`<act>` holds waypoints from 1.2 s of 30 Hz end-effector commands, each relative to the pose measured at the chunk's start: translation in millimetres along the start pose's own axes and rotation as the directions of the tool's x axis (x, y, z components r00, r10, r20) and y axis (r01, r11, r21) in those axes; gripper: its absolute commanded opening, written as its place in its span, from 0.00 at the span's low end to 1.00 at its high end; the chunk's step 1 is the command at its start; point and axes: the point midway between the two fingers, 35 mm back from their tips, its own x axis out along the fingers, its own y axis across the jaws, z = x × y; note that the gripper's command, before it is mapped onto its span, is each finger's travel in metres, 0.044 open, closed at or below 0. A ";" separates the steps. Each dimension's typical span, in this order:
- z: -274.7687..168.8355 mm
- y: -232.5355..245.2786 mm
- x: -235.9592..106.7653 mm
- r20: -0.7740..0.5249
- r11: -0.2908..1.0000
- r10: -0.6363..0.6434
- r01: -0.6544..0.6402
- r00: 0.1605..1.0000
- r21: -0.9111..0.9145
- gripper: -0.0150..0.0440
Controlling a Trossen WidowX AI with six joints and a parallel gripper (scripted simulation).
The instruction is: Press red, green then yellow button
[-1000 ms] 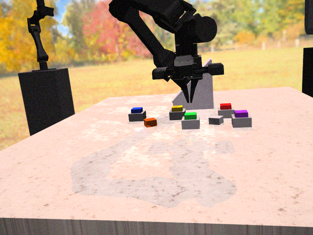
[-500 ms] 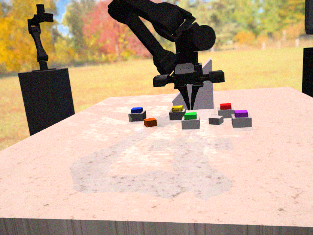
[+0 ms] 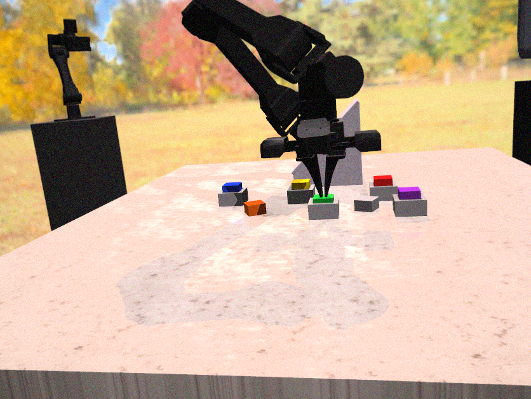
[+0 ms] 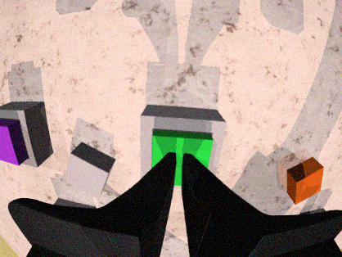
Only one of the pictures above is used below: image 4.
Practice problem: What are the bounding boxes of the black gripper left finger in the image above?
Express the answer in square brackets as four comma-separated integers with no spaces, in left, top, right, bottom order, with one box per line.
[7,152,177,257]

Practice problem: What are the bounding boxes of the red button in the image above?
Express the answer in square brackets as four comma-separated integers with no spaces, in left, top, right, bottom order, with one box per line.
[53,198,96,208]

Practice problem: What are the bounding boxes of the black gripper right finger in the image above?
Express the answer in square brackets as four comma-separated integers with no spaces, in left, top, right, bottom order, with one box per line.
[181,154,342,257]

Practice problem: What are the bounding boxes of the orange cube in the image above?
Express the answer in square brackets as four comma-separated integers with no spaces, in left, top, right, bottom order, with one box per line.
[286,157,323,205]

